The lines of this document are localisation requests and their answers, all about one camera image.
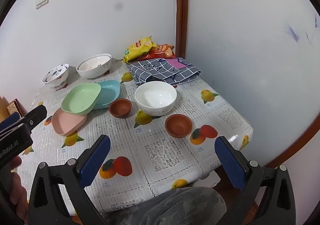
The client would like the large white patterned bowl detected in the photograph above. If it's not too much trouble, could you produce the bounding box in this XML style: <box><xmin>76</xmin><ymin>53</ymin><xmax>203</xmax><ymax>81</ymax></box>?
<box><xmin>76</xmin><ymin>53</ymin><xmax>112</xmax><ymax>79</ymax></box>

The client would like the brown wooden door frame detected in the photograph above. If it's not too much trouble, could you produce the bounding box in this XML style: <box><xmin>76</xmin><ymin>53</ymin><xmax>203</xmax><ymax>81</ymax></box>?
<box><xmin>175</xmin><ymin>0</ymin><xmax>189</xmax><ymax>59</ymax></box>

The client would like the green plate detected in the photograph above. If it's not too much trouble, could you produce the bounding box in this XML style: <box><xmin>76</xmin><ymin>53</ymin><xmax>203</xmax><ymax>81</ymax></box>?
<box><xmin>61</xmin><ymin>83</ymin><xmax>102</xmax><ymax>116</ymax></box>

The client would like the small wooden box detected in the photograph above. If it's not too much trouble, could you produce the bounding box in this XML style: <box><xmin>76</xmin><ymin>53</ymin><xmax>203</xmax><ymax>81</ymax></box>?
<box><xmin>6</xmin><ymin>99</ymin><xmax>27</xmax><ymax>118</ymax></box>

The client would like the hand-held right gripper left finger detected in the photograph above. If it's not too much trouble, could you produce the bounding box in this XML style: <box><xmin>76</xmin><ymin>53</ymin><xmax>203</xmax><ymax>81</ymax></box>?
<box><xmin>28</xmin><ymin>134</ymin><xmax>111</xmax><ymax>225</ymax></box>

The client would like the white bowl with blue print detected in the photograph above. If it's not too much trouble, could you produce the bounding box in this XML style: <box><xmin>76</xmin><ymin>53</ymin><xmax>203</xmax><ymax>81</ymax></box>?
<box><xmin>42</xmin><ymin>63</ymin><xmax>70</xmax><ymax>90</ymax></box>

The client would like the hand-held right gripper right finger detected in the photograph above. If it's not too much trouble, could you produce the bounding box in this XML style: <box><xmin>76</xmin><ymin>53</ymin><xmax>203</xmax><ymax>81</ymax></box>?
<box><xmin>214</xmin><ymin>136</ymin><xmax>300</xmax><ymax>225</ymax></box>

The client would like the blue plate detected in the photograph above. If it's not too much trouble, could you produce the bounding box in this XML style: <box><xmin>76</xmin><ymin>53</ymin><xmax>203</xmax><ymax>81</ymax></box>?
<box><xmin>92</xmin><ymin>80</ymin><xmax>121</xmax><ymax>110</ymax></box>

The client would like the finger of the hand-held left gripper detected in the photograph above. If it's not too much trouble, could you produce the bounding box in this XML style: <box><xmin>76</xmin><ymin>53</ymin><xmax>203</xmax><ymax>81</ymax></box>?
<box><xmin>24</xmin><ymin>104</ymin><xmax>48</xmax><ymax>132</ymax></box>
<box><xmin>0</xmin><ymin>112</ymin><xmax>21</xmax><ymax>132</ymax></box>

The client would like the pink plate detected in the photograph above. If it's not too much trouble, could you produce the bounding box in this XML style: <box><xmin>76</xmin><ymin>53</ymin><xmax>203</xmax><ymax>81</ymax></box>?
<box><xmin>51</xmin><ymin>108</ymin><xmax>88</xmax><ymax>137</ymax></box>

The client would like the grey checked cloth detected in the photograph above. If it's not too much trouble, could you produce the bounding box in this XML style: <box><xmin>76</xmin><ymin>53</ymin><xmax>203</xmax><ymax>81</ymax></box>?
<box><xmin>126</xmin><ymin>57</ymin><xmax>202</xmax><ymax>86</ymax></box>

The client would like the fruit printed tablecloth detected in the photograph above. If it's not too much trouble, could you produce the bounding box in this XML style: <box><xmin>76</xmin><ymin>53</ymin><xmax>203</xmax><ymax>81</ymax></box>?
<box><xmin>19</xmin><ymin>59</ymin><xmax>255</xmax><ymax>217</ymax></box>

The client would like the person's left hand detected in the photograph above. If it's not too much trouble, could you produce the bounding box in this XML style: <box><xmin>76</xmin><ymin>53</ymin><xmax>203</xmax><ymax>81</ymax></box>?
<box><xmin>9</xmin><ymin>156</ymin><xmax>28</xmax><ymax>224</ymax></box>

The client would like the red chip bag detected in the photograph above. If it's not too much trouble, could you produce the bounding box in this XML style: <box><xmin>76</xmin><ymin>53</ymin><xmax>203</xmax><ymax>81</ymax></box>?
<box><xmin>139</xmin><ymin>44</ymin><xmax>176</xmax><ymax>62</ymax></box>

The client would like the light wooden furniture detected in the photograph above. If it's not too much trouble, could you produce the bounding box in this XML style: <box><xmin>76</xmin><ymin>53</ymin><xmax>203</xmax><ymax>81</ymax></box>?
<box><xmin>0</xmin><ymin>95</ymin><xmax>12</xmax><ymax>122</ymax></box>

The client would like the plain white bowl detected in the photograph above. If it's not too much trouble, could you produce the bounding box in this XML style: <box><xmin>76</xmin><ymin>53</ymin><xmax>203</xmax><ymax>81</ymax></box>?
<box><xmin>134</xmin><ymin>81</ymin><xmax>177</xmax><ymax>116</ymax></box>

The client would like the brown wooden baseboard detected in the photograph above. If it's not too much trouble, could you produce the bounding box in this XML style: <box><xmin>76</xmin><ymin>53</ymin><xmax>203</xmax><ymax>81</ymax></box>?
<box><xmin>264</xmin><ymin>112</ymin><xmax>320</xmax><ymax>168</ymax></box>

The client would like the yellow chip bag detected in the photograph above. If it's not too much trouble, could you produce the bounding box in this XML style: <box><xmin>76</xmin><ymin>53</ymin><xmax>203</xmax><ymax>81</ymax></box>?
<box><xmin>123</xmin><ymin>36</ymin><xmax>157</xmax><ymax>63</ymax></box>

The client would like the brown clay bowl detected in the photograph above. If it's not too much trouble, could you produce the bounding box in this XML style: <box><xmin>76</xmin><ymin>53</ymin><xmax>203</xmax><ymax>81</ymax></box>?
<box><xmin>108</xmin><ymin>98</ymin><xmax>132</xmax><ymax>117</ymax></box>
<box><xmin>164</xmin><ymin>114</ymin><xmax>193</xmax><ymax>138</ymax></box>

